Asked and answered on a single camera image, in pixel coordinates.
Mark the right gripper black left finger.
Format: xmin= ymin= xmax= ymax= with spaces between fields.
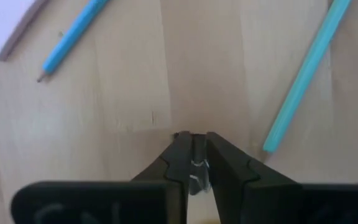
xmin=131 ymin=131 xmax=194 ymax=224

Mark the teal pencil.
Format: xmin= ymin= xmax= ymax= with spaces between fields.
xmin=262 ymin=0 xmax=353 ymax=154

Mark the black binder clip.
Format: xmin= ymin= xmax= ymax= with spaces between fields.
xmin=187 ymin=133 xmax=213 ymax=197

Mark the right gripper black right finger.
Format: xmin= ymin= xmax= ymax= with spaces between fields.
xmin=206 ymin=131 xmax=304 ymax=224

